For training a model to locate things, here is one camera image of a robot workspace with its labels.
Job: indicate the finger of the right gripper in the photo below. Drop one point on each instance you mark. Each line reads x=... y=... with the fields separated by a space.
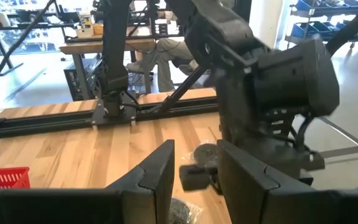
x=308 y=181
x=194 y=178

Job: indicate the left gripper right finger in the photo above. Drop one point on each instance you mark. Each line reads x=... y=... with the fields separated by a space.
x=253 y=199

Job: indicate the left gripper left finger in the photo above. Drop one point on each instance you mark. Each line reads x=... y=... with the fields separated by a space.
x=148 y=193

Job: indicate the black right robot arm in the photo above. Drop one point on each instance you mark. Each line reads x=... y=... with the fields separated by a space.
x=113 y=46

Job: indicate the shelf with blue bins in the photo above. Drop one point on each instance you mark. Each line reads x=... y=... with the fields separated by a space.
x=315 y=28

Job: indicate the person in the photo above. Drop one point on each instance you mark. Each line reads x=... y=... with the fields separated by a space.
x=166 y=53

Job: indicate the black computer tower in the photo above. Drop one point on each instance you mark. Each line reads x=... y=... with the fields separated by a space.
x=79 y=77

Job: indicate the red plastic basket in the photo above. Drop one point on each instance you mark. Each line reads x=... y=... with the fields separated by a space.
x=5 y=179

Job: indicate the wooden workbench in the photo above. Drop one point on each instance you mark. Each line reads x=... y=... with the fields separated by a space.
x=82 y=46

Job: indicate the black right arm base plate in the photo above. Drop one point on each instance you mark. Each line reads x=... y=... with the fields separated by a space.
x=99 y=116

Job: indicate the black aluminium table frame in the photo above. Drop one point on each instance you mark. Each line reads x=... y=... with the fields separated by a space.
x=42 y=121

